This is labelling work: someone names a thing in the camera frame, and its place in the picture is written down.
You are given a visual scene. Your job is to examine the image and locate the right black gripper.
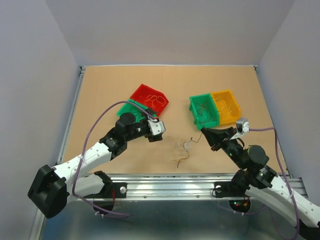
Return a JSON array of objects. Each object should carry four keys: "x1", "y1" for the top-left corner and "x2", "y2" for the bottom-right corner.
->
[{"x1": 199, "y1": 126, "x2": 247, "y2": 169}]

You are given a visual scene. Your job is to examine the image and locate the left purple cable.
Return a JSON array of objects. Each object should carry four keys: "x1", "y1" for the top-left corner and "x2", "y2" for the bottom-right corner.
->
[{"x1": 71, "y1": 100, "x2": 160, "y2": 219}]

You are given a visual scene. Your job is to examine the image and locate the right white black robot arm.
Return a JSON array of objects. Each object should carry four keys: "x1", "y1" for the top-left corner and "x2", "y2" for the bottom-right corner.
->
[{"x1": 201, "y1": 127, "x2": 320, "y2": 240}]

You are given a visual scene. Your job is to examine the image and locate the brown wire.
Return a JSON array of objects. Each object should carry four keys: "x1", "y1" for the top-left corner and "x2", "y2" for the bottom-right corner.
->
[{"x1": 195, "y1": 99, "x2": 216, "y2": 125}]

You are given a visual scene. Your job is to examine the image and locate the red plastic bin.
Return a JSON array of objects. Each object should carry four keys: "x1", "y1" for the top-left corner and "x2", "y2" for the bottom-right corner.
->
[{"x1": 130, "y1": 83, "x2": 169, "y2": 117}]

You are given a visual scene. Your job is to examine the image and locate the white thin wire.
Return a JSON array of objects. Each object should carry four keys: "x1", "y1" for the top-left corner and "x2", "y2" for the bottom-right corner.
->
[{"x1": 215, "y1": 96, "x2": 237, "y2": 118}]

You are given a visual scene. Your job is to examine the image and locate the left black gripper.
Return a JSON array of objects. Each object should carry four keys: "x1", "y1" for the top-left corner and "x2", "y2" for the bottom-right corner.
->
[{"x1": 125, "y1": 108, "x2": 162, "y2": 142}]

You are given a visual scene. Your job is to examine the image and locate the purple cable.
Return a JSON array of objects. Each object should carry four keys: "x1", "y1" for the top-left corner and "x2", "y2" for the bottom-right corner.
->
[
  {"x1": 217, "y1": 126, "x2": 301, "y2": 240},
  {"x1": 71, "y1": 100, "x2": 160, "y2": 219}
]

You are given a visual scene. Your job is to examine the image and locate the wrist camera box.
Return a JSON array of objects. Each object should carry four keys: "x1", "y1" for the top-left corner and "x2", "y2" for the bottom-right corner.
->
[
  {"x1": 230, "y1": 118, "x2": 250, "y2": 140},
  {"x1": 147, "y1": 119, "x2": 166, "y2": 136}
]

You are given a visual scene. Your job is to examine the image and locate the dark wires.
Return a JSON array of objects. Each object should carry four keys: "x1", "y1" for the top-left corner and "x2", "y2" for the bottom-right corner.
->
[{"x1": 129, "y1": 106, "x2": 148, "y2": 121}]

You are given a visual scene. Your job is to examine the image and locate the green plastic bin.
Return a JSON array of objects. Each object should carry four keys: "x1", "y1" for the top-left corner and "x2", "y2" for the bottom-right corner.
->
[
  {"x1": 116, "y1": 99, "x2": 148, "y2": 121},
  {"x1": 189, "y1": 93, "x2": 220, "y2": 130}
]

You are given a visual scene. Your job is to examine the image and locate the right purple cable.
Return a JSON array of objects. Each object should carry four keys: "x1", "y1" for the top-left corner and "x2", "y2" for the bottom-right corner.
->
[{"x1": 217, "y1": 126, "x2": 301, "y2": 240}]

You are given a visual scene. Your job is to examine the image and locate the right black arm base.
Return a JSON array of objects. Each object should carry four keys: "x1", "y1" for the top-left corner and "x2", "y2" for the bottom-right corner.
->
[{"x1": 211, "y1": 170, "x2": 250, "y2": 198}]

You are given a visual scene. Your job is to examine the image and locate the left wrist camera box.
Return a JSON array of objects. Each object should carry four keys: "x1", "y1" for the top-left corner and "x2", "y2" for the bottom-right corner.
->
[{"x1": 147, "y1": 119, "x2": 166, "y2": 136}]

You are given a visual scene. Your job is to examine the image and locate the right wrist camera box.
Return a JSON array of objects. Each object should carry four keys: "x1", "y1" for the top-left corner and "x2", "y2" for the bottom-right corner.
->
[{"x1": 230, "y1": 118, "x2": 250, "y2": 140}]

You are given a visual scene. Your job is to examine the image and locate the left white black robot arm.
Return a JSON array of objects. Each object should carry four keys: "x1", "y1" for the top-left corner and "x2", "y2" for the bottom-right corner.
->
[{"x1": 27, "y1": 112, "x2": 166, "y2": 219}]

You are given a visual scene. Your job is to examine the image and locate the yellow plastic bin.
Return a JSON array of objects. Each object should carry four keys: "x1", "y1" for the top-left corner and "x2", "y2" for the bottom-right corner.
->
[{"x1": 210, "y1": 89, "x2": 242, "y2": 126}]

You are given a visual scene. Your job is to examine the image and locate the aluminium frame rail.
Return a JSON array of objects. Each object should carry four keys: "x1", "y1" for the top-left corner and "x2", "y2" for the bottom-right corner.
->
[{"x1": 27, "y1": 65, "x2": 313, "y2": 240}]

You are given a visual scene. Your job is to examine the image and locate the yellow wires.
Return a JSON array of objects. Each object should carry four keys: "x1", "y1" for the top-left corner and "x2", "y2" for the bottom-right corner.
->
[{"x1": 139, "y1": 92, "x2": 168, "y2": 109}]

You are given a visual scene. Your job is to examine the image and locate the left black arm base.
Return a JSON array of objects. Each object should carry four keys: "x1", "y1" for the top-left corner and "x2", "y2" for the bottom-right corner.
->
[{"x1": 75, "y1": 171, "x2": 128, "y2": 199}]

